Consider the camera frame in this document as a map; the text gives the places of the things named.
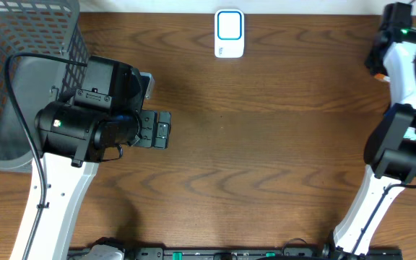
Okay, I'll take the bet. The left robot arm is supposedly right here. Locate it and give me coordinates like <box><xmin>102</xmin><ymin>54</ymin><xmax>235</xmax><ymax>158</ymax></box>
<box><xmin>11</xmin><ymin>56</ymin><xmax>171</xmax><ymax>259</ymax></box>

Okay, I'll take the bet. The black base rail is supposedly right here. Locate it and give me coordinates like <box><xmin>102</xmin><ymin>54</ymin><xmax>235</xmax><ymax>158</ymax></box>
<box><xmin>67</xmin><ymin>238</ymin><xmax>403</xmax><ymax>260</ymax></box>

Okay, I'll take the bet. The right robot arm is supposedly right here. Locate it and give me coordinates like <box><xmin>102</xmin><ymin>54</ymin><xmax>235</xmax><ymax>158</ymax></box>
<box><xmin>321</xmin><ymin>2</ymin><xmax>416</xmax><ymax>259</ymax></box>

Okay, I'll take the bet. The grey plastic mesh basket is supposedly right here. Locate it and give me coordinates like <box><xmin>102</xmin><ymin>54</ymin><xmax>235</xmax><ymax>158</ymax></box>
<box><xmin>0</xmin><ymin>0</ymin><xmax>89</xmax><ymax>173</ymax></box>

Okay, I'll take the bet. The mint green tissue pack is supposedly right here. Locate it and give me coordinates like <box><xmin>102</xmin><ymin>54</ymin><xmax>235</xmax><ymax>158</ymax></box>
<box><xmin>403</xmin><ymin>127</ymin><xmax>416</xmax><ymax>142</ymax></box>

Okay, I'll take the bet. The orange tissue pack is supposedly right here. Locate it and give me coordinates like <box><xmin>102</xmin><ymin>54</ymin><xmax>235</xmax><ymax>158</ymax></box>
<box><xmin>374</xmin><ymin>74</ymin><xmax>390</xmax><ymax>82</ymax></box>

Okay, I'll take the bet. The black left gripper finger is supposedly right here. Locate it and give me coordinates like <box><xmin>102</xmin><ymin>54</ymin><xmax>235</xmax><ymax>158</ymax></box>
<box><xmin>134</xmin><ymin>110</ymin><xmax>157</xmax><ymax>148</ymax></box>
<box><xmin>154</xmin><ymin>111</ymin><xmax>171</xmax><ymax>150</ymax></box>

